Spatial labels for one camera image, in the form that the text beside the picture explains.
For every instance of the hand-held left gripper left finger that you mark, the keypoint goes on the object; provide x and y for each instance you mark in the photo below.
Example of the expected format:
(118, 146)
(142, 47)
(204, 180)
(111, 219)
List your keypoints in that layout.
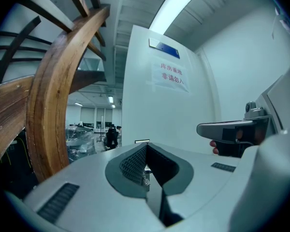
(87, 190)

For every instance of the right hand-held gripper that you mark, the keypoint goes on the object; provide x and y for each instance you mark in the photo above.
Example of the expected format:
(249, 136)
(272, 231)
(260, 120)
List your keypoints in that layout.
(258, 115)

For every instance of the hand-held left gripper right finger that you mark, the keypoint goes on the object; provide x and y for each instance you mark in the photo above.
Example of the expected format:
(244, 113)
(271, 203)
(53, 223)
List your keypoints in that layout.
(203, 178)

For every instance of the white door with sign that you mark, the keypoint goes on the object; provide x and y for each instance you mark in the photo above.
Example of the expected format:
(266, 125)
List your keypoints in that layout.
(140, 105)

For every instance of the blue and grey door plate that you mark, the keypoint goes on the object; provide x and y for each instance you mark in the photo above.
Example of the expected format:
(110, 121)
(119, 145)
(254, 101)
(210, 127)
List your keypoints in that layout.
(168, 48)

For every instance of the person's right hand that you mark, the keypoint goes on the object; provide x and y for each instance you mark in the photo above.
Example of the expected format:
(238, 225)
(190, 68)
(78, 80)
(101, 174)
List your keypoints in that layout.
(213, 147)

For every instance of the plastic wrapped pallet load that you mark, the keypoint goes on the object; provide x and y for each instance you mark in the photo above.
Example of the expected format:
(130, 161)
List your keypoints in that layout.
(79, 144)

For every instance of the black office chair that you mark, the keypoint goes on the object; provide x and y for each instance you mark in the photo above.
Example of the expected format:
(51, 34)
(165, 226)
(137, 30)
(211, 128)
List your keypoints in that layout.
(111, 139)

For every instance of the metal stand on wheels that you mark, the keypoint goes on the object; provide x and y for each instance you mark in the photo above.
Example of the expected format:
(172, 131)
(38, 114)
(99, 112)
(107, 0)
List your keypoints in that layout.
(102, 129)

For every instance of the white paper notice red print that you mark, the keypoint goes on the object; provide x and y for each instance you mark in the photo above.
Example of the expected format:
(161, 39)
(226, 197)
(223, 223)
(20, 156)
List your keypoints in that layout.
(171, 72)

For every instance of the black pallet stacker machine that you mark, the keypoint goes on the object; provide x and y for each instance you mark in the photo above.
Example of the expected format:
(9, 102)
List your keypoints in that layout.
(17, 165)

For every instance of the small ceiling light panel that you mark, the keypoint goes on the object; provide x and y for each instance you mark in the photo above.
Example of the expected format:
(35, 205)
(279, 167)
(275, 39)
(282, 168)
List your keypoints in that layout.
(78, 104)
(110, 99)

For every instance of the dark wooden staircase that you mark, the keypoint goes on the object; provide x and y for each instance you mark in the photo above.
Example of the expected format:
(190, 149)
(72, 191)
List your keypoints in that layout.
(89, 80)

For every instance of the brown wooden stair panel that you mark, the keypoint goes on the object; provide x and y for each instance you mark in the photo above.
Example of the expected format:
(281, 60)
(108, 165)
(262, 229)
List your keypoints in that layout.
(7, 110)

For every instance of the long ceiling light strip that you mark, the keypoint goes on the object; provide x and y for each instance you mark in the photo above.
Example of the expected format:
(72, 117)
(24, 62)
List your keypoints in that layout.
(169, 11)

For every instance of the black flat wall bar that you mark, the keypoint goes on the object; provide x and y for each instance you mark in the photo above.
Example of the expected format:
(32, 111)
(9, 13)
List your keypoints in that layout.
(17, 45)

